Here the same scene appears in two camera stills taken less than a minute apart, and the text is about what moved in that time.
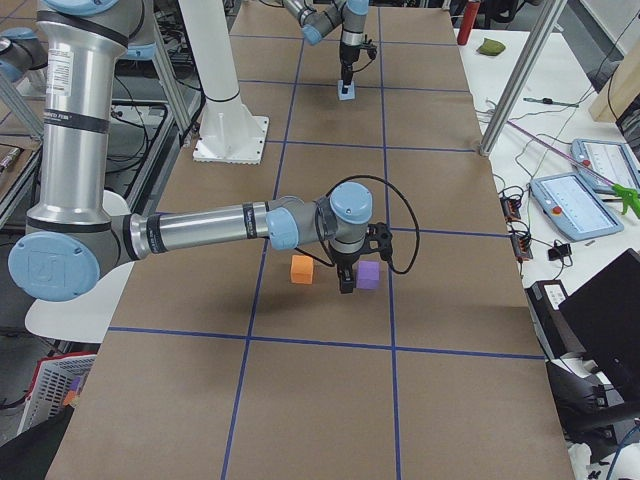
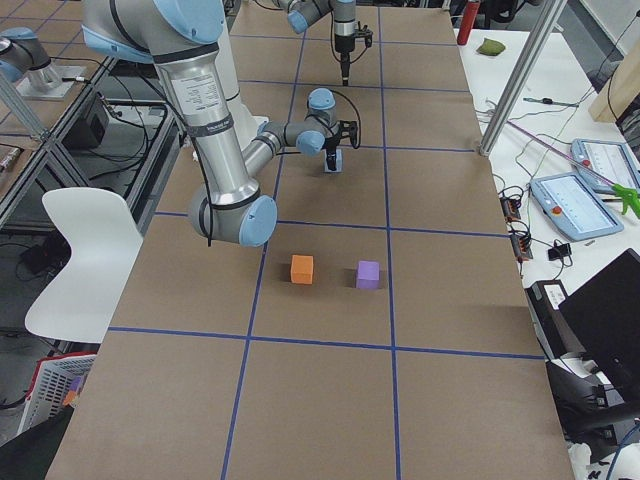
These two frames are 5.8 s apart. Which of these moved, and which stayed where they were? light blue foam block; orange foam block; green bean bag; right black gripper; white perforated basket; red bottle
Moved: light blue foam block; right black gripper
Stayed: white perforated basket; green bean bag; red bottle; orange foam block
